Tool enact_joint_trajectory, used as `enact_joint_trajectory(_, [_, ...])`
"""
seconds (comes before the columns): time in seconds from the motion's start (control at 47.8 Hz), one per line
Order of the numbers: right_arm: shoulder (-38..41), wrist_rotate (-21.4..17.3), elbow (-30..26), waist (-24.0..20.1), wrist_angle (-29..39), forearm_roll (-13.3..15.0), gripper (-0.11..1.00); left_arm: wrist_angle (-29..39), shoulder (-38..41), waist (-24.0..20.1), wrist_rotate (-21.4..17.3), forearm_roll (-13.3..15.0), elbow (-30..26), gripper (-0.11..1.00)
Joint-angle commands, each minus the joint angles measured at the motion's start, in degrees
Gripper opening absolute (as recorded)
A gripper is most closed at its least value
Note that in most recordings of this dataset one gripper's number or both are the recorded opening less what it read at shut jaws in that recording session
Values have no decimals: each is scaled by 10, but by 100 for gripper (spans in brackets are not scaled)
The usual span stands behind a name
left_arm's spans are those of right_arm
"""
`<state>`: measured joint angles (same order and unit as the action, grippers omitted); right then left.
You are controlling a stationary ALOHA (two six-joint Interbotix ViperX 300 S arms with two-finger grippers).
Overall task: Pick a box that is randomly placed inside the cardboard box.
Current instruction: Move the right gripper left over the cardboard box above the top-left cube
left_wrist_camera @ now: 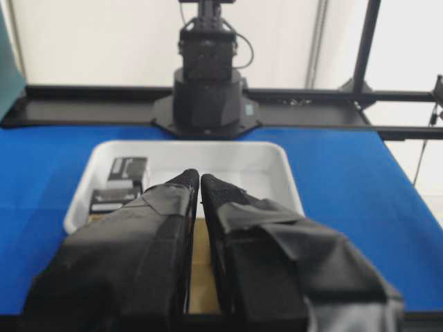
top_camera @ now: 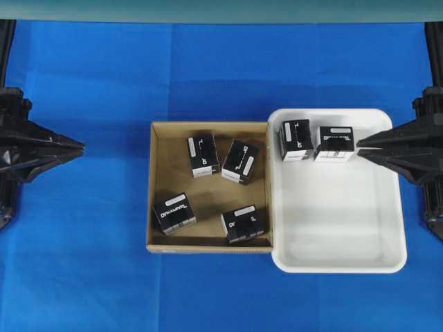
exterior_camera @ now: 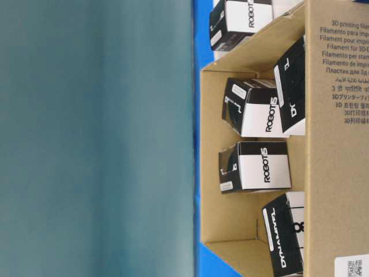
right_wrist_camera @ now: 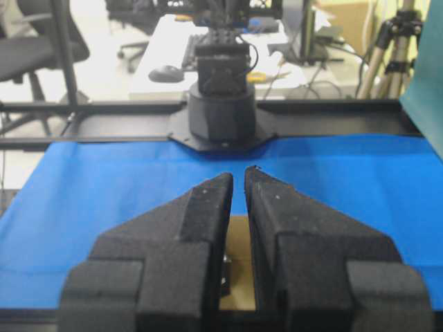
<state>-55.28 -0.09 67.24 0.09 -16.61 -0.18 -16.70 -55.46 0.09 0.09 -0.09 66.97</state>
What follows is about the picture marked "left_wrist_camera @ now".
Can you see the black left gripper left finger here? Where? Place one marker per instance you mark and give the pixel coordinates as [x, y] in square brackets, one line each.
[69, 295]

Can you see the teal board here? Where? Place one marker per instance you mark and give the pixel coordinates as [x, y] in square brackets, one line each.
[12, 81]

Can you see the white plastic tray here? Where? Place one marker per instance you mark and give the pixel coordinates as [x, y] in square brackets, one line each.
[260, 168]

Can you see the black aluminium frame rail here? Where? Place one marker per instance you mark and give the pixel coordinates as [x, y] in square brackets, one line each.
[299, 108]

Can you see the black vertical frame post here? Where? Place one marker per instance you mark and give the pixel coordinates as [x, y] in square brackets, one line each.
[357, 82]

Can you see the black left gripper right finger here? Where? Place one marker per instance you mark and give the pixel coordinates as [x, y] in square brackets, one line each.
[277, 270]

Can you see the black box in tray rear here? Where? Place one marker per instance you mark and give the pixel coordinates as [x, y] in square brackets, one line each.
[128, 168]

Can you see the black box in tray front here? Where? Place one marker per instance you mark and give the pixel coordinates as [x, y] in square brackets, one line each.
[109, 200]

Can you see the black box in tray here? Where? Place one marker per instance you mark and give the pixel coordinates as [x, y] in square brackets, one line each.
[109, 200]
[128, 168]

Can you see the blue table mat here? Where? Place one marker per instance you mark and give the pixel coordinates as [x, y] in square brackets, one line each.
[348, 180]

